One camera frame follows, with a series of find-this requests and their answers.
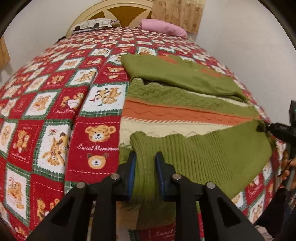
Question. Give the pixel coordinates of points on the red patchwork teddy bear bedspread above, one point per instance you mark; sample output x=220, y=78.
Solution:
x=61, y=113

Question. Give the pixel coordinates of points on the green orange cream knit sweater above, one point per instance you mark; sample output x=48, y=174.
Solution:
x=204, y=125

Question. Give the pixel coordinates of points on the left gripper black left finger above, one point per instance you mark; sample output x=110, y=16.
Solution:
x=89, y=208

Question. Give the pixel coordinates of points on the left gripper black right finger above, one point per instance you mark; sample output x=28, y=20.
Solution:
x=202, y=204

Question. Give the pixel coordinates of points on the beige patterned curtain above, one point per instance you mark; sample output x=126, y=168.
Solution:
x=4, y=54
x=186, y=14

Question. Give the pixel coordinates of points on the person's right hand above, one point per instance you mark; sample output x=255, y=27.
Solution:
x=286, y=164

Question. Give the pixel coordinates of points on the grey patterned pillow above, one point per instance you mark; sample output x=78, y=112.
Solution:
x=95, y=24

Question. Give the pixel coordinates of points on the pink pillow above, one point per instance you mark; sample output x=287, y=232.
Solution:
x=164, y=27

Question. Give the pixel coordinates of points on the cream wooden headboard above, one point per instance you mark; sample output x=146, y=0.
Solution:
x=129, y=13

